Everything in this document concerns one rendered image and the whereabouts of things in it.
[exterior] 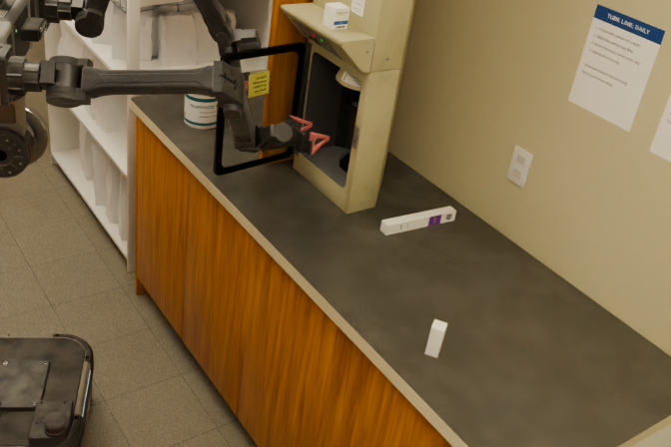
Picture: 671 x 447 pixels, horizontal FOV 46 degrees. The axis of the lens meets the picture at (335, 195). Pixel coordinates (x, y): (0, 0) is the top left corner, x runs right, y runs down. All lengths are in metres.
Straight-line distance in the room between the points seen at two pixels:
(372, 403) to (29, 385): 1.22
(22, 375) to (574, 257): 1.81
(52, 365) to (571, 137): 1.85
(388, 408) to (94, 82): 1.06
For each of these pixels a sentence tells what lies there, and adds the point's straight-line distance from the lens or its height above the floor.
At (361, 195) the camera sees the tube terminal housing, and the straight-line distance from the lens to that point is 2.43.
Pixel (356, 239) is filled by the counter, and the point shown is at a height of 0.94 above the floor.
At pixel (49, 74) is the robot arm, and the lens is 1.90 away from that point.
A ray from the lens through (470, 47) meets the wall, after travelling 2.54.
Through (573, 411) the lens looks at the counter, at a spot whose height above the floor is 0.94.
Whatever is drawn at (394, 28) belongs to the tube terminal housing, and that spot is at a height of 1.54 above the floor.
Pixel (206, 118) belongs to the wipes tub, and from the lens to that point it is 2.83.
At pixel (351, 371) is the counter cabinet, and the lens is 2.12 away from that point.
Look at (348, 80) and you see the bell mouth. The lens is 2.35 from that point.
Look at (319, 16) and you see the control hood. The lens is 2.31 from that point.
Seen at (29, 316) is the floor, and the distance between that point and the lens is 3.49.
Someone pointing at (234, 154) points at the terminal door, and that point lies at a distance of 2.46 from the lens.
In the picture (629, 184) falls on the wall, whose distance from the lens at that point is 2.22.
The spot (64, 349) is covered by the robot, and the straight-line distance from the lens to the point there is 2.96.
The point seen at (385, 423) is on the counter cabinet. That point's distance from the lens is 2.07.
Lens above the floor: 2.20
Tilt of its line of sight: 30 degrees down
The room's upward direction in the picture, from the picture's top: 9 degrees clockwise
